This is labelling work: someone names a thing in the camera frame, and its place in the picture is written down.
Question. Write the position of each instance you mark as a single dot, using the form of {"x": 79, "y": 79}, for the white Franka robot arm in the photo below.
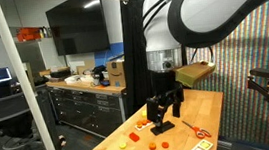
{"x": 214, "y": 3}

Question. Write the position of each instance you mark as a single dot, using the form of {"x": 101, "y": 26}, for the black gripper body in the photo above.
{"x": 165, "y": 81}

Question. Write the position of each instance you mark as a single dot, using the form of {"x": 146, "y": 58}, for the wrist mounted camera box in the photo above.
{"x": 193, "y": 74}

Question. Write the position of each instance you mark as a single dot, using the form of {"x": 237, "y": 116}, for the pale slanted support beam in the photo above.
{"x": 21, "y": 87}

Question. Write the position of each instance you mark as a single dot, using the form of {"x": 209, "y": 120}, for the black mesh office chair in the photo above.
{"x": 7, "y": 111}

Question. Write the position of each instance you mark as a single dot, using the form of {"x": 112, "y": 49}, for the black desktop device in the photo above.
{"x": 99, "y": 73}

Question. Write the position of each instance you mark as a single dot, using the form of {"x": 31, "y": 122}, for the multicolour patterned backdrop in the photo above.
{"x": 253, "y": 89}

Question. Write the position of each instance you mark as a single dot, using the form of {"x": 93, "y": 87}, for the yellow wooden block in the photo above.
{"x": 204, "y": 143}

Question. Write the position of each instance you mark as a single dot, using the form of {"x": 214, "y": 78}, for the black drawer workbench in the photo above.
{"x": 87, "y": 106}

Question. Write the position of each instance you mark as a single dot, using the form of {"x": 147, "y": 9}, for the red toy brick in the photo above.
{"x": 134, "y": 137}

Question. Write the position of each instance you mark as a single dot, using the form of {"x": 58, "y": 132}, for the black curtain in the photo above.
{"x": 135, "y": 51}

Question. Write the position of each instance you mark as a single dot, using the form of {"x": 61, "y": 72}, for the yellow toy brick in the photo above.
{"x": 144, "y": 113}

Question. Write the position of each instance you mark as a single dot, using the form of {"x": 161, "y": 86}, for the black wall television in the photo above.
{"x": 77, "y": 24}

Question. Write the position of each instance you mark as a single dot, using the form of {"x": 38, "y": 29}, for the printed cardboard shipping box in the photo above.
{"x": 116, "y": 73}

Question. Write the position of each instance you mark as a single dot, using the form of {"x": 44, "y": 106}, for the black plastic rail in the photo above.
{"x": 163, "y": 128}

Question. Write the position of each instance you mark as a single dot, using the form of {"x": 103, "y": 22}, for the grey metal cabinet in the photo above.
{"x": 30, "y": 59}

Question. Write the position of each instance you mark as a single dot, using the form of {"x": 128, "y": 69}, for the orange storage bin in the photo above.
{"x": 28, "y": 34}

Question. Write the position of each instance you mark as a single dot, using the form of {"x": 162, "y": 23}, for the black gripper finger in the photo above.
{"x": 177, "y": 109}
{"x": 155, "y": 111}

